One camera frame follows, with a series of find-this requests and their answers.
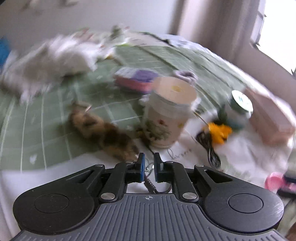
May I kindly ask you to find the pink cardboard box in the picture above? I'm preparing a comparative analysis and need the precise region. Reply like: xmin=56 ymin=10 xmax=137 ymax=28
xmin=244 ymin=88 xmax=295 ymax=146

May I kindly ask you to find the blue crumpled bag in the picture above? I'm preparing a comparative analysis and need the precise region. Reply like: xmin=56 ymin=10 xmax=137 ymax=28
xmin=0 ymin=37 xmax=11 ymax=68

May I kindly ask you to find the pink purple packaged sponge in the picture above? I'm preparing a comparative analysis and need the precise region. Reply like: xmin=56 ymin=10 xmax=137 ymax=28
xmin=113 ymin=67 xmax=160 ymax=94

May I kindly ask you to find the black usb cable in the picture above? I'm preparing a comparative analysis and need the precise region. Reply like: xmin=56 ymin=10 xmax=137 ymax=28
xmin=196 ymin=131 xmax=222 ymax=167

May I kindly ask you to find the purple fluffy headband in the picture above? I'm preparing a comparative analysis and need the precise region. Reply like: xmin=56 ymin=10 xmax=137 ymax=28
xmin=173 ymin=70 xmax=198 ymax=84

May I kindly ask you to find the green white bed sheet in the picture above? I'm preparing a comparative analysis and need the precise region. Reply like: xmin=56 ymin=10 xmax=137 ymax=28
xmin=1 ymin=46 xmax=284 ymax=240

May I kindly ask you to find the yellow fabric flower clip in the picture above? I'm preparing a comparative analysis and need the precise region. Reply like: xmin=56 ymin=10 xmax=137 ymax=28
xmin=203 ymin=122 xmax=233 ymax=145

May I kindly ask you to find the beige lidded plastic jar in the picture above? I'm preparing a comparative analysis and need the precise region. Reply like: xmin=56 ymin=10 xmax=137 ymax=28
xmin=142 ymin=77 xmax=200 ymax=149

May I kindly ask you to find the white fringed cloth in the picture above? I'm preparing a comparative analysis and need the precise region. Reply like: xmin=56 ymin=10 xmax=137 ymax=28
xmin=1 ymin=35 xmax=115 ymax=103

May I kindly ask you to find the pink plastic comb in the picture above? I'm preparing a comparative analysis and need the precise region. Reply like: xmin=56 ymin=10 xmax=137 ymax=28
xmin=264 ymin=172 xmax=285 ymax=193

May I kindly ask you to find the green lidded glass jar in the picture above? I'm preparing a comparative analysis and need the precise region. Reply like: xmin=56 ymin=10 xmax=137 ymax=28
xmin=225 ymin=90 xmax=253 ymax=130

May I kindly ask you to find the black cord bead necklace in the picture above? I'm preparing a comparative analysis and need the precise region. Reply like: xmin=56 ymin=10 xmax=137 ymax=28
xmin=138 ymin=134 xmax=173 ymax=194

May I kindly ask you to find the light green baby clothing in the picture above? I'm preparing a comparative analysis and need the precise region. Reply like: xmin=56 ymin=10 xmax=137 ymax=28
xmin=76 ymin=24 xmax=132 ymax=47

